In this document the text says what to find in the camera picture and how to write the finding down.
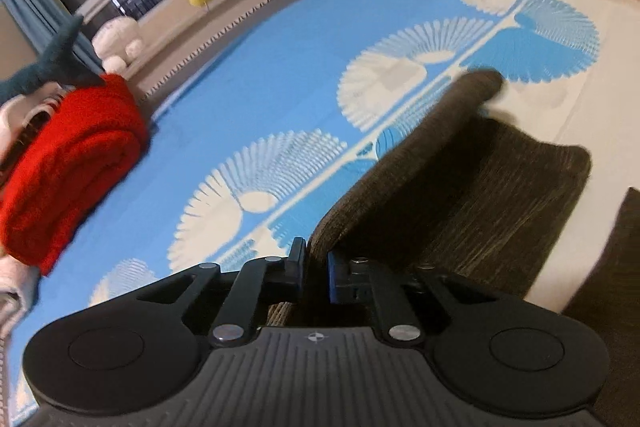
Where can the white plush toy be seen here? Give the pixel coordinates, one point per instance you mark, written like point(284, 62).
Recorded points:
point(117, 42)

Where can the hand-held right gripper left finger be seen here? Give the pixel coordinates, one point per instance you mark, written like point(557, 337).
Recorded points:
point(300, 267)

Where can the blue fan-print bed sheet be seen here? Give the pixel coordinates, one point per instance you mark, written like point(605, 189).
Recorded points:
point(280, 72)

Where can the white window sill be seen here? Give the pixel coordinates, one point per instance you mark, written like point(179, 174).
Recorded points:
point(160, 22)

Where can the cream fluffy folded blanket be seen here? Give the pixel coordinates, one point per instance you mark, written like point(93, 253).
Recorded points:
point(15, 292)

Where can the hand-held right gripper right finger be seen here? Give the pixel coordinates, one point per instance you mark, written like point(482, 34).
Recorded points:
point(332, 277)

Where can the white folded bedding stack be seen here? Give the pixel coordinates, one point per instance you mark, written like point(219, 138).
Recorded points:
point(30, 107)

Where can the red folded blanket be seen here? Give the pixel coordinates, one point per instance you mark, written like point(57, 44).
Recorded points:
point(75, 167)

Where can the teal shark plush toy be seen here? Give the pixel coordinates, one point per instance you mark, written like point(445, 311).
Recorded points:
point(55, 62)

